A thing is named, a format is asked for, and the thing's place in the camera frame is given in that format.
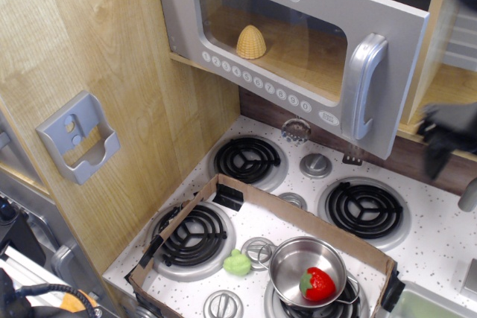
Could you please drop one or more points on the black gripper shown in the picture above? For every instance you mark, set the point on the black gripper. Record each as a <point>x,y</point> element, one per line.
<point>445,128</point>

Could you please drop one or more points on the grey toy microwave door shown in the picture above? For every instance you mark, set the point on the grey toy microwave door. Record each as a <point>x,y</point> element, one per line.
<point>343,65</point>

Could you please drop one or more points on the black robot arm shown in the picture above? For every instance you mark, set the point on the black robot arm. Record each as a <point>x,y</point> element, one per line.
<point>447,127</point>

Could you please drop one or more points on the grey toy faucet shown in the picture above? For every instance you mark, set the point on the grey toy faucet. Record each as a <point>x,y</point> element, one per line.
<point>467,201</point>

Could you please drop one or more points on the back right stove burner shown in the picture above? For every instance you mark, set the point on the back right stove burner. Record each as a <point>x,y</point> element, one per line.
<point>368,209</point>

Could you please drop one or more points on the stove burner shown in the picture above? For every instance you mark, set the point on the stove burner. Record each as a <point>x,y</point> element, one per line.
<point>253,160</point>
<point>368,209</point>
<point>353,304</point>
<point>198,247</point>

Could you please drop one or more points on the hanging steel spatula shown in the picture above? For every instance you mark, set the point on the hanging steel spatula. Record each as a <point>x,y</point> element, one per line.
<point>353,155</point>

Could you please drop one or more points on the brown cardboard fence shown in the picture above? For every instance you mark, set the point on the brown cardboard fence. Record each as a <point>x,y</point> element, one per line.
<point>254,213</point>

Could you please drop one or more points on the grey back stove knob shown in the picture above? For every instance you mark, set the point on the grey back stove knob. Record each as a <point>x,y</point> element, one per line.
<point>315,166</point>

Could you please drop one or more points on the grey stove knob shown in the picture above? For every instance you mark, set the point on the grey stove knob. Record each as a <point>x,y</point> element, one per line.
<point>223,304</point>
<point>259,250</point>
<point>315,166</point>

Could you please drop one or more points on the toy sink basin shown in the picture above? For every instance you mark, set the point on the toy sink basin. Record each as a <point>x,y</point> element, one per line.
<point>417,302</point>

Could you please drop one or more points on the small grey centre knob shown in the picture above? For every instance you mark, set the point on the small grey centre knob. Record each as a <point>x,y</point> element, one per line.
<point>294,199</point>

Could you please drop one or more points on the front right stove burner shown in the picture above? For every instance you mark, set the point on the front right stove burner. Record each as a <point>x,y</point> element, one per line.
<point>353,304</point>

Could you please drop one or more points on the red toy strawberry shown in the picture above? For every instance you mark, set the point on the red toy strawberry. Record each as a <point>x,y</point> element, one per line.
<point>316,285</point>

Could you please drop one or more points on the steel toy pot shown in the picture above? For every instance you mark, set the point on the steel toy pot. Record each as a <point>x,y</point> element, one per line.
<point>290,261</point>

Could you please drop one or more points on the back left stove burner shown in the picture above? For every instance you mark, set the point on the back left stove burner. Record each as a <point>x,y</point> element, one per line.
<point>253,160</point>

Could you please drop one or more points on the grey middle stove knob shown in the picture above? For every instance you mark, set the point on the grey middle stove knob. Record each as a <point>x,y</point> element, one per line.
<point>259,250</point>

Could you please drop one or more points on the yellow toy corn piece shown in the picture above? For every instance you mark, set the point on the yellow toy corn piece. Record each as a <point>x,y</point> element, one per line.
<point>251,43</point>

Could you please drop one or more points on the green toy vegetable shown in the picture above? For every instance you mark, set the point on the green toy vegetable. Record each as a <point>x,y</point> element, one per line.
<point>237,264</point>

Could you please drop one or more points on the grey front stove knob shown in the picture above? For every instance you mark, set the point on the grey front stove knob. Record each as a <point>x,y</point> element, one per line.
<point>223,304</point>

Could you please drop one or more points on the front left stove burner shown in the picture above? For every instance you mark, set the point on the front left stove burner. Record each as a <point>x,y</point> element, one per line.
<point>198,247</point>

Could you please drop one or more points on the orange object bottom left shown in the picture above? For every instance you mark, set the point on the orange object bottom left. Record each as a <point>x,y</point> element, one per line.
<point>72,304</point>

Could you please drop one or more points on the grey wall phone holder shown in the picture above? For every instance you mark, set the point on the grey wall phone holder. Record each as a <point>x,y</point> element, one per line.
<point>72,124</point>

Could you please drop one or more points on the grey oven door handle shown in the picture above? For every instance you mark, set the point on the grey oven door handle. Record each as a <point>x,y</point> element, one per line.
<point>64,265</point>

